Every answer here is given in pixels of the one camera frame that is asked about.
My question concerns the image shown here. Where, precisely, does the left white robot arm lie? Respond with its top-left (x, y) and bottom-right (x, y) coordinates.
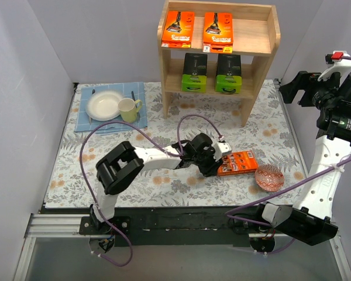
top-left (90, 133), bottom-right (232, 234)

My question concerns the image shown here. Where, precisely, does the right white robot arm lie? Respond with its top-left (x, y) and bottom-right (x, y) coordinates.
top-left (253, 71), bottom-right (351, 246)

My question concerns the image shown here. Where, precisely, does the yellow mug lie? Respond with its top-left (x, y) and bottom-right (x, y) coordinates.
top-left (118, 98), bottom-right (143, 123)

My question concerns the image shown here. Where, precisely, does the floral tablecloth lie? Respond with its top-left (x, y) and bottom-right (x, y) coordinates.
top-left (44, 80), bottom-right (307, 209)

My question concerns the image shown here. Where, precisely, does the purple cable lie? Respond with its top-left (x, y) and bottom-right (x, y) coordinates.
top-left (226, 55), bottom-right (351, 255)
top-left (79, 114), bottom-right (225, 267)

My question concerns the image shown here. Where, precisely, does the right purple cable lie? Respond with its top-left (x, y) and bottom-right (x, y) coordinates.
top-left (226, 55), bottom-right (351, 255)

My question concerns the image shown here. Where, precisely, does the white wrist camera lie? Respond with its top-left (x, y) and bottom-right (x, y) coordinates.
top-left (212, 141), bottom-right (232, 161)
top-left (318, 50), bottom-right (351, 81)

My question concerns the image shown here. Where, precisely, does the red patterned bowl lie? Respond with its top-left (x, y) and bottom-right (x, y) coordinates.
top-left (254, 165), bottom-right (284, 192)

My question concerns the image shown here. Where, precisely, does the blue checkered cloth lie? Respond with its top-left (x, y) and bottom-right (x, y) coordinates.
top-left (74, 81), bottom-right (149, 135)

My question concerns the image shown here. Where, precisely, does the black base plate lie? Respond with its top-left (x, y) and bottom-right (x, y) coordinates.
top-left (78, 204), bottom-right (290, 248)

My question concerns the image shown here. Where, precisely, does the white plate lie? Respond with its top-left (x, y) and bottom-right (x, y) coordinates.
top-left (85, 90), bottom-right (123, 121)

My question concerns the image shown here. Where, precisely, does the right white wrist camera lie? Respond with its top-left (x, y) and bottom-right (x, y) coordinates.
top-left (318, 50), bottom-right (351, 81)

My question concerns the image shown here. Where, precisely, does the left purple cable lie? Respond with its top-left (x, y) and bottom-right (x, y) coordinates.
top-left (79, 114), bottom-right (225, 267)

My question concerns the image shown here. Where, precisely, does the black knife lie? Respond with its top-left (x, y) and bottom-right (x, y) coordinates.
top-left (131, 91), bottom-right (140, 121)

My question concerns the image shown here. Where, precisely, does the wooden two-tier shelf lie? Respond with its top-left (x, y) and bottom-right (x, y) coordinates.
top-left (157, 1), bottom-right (281, 125)

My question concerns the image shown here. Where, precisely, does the green black razor box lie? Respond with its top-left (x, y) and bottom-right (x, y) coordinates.
top-left (181, 53), bottom-right (208, 93)
top-left (215, 54), bottom-right (242, 94)

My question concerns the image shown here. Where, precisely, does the orange razor box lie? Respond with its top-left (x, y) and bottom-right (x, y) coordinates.
top-left (217, 150), bottom-right (258, 176)
top-left (202, 12), bottom-right (233, 54)
top-left (161, 11), bottom-right (195, 49)

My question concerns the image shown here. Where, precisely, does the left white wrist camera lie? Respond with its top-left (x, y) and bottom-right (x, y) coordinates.
top-left (212, 141), bottom-right (232, 161)

